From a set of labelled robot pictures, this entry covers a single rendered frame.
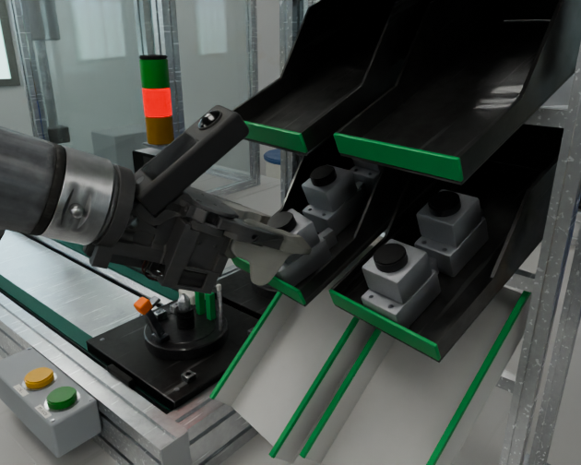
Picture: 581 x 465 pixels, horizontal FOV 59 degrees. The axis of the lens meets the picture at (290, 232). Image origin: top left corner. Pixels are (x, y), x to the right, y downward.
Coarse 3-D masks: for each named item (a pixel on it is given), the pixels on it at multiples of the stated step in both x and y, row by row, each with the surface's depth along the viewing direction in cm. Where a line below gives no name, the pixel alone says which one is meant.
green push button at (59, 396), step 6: (54, 390) 74; (60, 390) 74; (66, 390) 74; (72, 390) 74; (48, 396) 73; (54, 396) 73; (60, 396) 73; (66, 396) 73; (72, 396) 73; (48, 402) 72; (54, 402) 72; (60, 402) 72; (66, 402) 72; (72, 402) 73; (54, 408) 72; (60, 408) 72
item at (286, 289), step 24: (336, 144) 68; (312, 168) 66; (384, 168) 56; (288, 192) 65; (384, 192) 57; (360, 216) 62; (384, 216) 58; (360, 240) 56; (240, 264) 61; (336, 264) 55; (288, 288) 54; (312, 288) 54
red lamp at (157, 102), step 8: (168, 88) 93; (144, 96) 92; (152, 96) 92; (160, 96) 92; (168, 96) 93; (144, 104) 93; (152, 104) 92; (160, 104) 92; (168, 104) 93; (144, 112) 94; (152, 112) 93; (160, 112) 93; (168, 112) 94
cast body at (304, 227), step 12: (276, 216) 55; (288, 216) 54; (300, 216) 55; (288, 228) 53; (300, 228) 54; (312, 228) 54; (312, 240) 55; (324, 240) 56; (336, 240) 59; (312, 252) 55; (324, 252) 56; (288, 264) 55; (300, 264) 55; (312, 264) 56; (276, 276) 56; (288, 276) 55; (300, 276) 56
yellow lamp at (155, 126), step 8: (152, 120) 93; (160, 120) 93; (168, 120) 94; (152, 128) 94; (160, 128) 94; (168, 128) 95; (152, 136) 94; (160, 136) 94; (168, 136) 95; (152, 144) 95; (160, 144) 95
